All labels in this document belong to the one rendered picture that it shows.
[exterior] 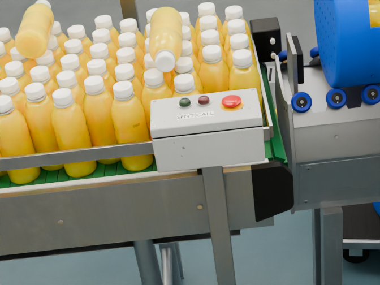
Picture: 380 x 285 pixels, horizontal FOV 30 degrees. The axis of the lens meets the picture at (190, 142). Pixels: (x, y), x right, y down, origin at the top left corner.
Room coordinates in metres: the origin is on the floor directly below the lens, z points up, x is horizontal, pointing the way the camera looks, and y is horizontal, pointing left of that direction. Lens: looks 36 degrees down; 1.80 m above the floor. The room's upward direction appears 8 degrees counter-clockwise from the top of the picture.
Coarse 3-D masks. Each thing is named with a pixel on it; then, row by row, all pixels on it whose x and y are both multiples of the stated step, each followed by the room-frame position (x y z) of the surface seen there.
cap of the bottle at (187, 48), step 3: (183, 42) 1.36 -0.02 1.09; (186, 42) 1.36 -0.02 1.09; (189, 42) 1.35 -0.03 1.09; (183, 45) 1.34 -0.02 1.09; (186, 45) 1.34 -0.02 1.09; (189, 45) 1.34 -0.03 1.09; (183, 48) 1.33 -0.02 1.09; (186, 48) 1.33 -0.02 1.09; (189, 48) 1.34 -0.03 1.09; (183, 51) 1.33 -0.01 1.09; (186, 51) 1.33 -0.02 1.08; (189, 51) 1.34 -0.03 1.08; (183, 54) 1.33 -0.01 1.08; (186, 54) 1.33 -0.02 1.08
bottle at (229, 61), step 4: (248, 44) 1.35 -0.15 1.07; (232, 48) 1.34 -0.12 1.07; (244, 48) 1.33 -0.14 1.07; (248, 48) 1.33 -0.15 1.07; (228, 52) 1.35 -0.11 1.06; (232, 52) 1.33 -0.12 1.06; (252, 52) 1.34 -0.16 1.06; (228, 56) 1.34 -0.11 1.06; (252, 56) 1.33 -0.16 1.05; (228, 60) 1.33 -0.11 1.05; (232, 60) 1.32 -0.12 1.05; (252, 60) 1.32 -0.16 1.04; (256, 60) 1.34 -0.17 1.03; (228, 64) 1.33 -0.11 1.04; (232, 64) 1.32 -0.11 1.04; (256, 64) 1.33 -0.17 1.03
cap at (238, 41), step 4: (232, 36) 1.35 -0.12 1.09; (236, 36) 1.35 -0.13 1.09; (240, 36) 1.35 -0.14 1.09; (244, 36) 1.34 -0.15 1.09; (232, 40) 1.33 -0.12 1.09; (236, 40) 1.33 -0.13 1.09; (240, 40) 1.33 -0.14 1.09; (244, 40) 1.33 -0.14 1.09; (232, 44) 1.33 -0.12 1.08; (236, 44) 1.32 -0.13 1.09; (240, 44) 1.32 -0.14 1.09; (244, 44) 1.33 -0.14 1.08; (236, 48) 1.33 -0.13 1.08; (240, 48) 1.32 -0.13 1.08
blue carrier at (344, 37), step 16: (320, 0) 1.40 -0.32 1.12; (336, 0) 1.25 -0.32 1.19; (352, 0) 1.25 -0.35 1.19; (320, 16) 1.40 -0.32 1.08; (336, 16) 1.24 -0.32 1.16; (352, 16) 1.23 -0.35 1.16; (368, 16) 1.23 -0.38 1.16; (320, 32) 1.41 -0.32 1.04; (336, 32) 1.23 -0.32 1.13; (352, 32) 1.22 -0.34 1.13; (368, 32) 1.22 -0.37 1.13; (320, 48) 1.41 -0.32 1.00; (336, 48) 1.22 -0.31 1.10; (352, 48) 1.21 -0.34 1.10; (368, 48) 1.21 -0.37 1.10; (336, 64) 1.22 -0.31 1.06; (352, 64) 1.22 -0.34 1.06; (368, 64) 1.21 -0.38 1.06; (336, 80) 1.24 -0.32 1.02; (352, 80) 1.24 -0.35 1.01; (368, 80) 1.24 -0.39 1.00
